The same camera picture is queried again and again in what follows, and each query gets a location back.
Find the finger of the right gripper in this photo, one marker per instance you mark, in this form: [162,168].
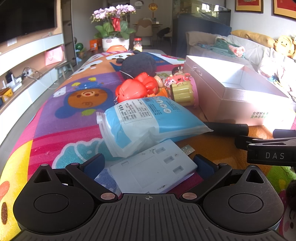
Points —
[228,129]
[279,133]

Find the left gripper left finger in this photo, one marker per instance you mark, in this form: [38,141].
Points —
[84,174]

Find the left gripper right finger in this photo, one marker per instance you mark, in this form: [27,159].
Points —
[213,175]

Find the pink cardboard box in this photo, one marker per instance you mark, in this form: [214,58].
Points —
[233,93]

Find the blue white wipes pack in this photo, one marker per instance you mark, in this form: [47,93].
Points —
[135,125]

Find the white plastic device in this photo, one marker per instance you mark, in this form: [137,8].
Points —
[156,170]

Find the orange plastic toy piece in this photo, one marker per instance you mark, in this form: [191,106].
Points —
[161,92]

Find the black haired doll keychain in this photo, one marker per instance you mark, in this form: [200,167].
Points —
[177,70]

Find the red hooded figure keychain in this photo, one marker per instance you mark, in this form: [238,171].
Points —
[138,87]

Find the black plush toy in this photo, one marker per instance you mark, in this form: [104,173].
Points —
[134,65]

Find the colourful cartoon play mat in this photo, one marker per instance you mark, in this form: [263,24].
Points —
[61,134]

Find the grey covered sofa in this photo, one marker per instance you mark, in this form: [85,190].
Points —
[274,59]

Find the pink plush on sofa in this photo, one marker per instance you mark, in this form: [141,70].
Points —
[238,51]

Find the green clothes on sofa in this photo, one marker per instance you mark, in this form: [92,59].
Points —
[221,47]

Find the yellow plush doll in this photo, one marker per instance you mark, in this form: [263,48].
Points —
[285,45]

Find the yellow cushion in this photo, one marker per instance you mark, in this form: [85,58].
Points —
[256,37]

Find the small wooden stool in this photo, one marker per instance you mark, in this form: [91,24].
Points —
[63,68]

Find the white tv shelf unit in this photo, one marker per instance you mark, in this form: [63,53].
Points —
[32,77]

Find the glass jar red lid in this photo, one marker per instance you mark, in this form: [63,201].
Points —
[137,44]

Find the pink gift bag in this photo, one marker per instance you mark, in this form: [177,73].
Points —
[54,55]

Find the glass fish tank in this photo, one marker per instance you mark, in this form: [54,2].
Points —
[214,11]

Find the dining chair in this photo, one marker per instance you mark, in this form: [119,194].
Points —
[144,30]

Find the orange round bowl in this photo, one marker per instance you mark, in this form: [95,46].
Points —
[115,48]

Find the potted pink orchid plant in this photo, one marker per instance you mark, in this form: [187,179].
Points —
[112,27]

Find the black television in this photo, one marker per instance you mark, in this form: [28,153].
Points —
[20,18]

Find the red framed wall picture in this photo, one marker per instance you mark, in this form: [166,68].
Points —
[249,6]

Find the round wall clock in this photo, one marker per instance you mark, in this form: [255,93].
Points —
[139,3]

